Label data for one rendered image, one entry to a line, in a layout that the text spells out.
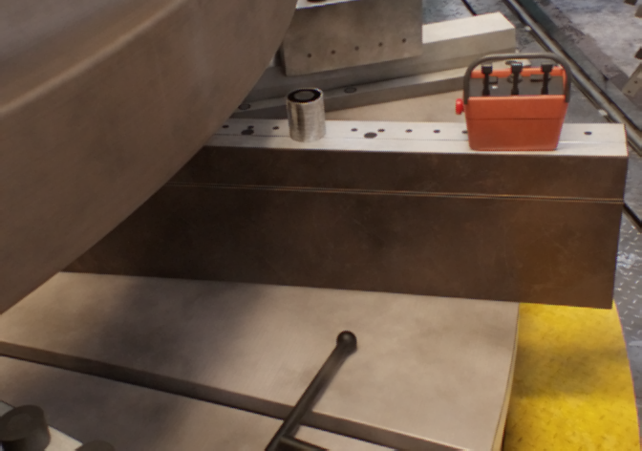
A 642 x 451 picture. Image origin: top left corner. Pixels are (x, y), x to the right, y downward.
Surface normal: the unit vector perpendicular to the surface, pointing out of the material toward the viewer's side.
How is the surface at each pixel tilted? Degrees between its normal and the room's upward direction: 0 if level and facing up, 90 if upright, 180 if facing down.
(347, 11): 90
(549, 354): 0
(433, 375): 0
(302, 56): 90
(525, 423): 0
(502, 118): 97
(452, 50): 72
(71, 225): 90
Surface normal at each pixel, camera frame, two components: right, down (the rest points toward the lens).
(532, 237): -0.22, 0.54
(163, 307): -0.09, -0.84
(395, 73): 0.17, 0.51
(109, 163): 0.89, 0.17
